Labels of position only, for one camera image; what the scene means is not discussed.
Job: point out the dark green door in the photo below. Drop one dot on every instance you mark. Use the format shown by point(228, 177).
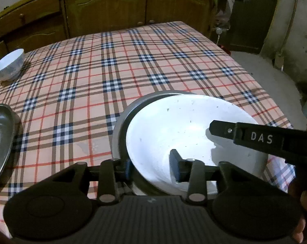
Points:
point(252, 22)

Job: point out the crumpled white plastic bag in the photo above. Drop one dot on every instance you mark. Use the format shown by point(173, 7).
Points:
point(223, 12)

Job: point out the plaid tablecloth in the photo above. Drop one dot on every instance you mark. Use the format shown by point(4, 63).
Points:
point(143, 63)

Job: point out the wide white bowl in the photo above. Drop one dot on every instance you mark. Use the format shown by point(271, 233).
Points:
point(168, 127)

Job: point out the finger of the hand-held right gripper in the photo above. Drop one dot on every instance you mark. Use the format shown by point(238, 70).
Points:
point(257, 139)

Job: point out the red plastic bag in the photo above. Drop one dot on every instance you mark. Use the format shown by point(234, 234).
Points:
point(227, 50)

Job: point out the brown wooden kitchen cabinet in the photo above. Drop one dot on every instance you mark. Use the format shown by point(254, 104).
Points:
point(105, 7)

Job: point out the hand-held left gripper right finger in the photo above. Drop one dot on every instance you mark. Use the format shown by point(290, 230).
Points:
point(176, 167)

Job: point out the large steel basin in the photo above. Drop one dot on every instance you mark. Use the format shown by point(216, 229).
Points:
point(6, 137)

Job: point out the small patterned white bowl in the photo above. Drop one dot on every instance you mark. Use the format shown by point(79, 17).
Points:
point(8, 66)

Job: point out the small round white object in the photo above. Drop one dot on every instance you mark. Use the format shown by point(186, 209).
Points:
point(219, 30)

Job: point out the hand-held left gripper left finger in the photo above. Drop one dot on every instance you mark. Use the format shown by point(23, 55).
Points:
point(123, 172)

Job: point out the steel bowl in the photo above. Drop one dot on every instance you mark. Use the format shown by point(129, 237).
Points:
point(120, 132)

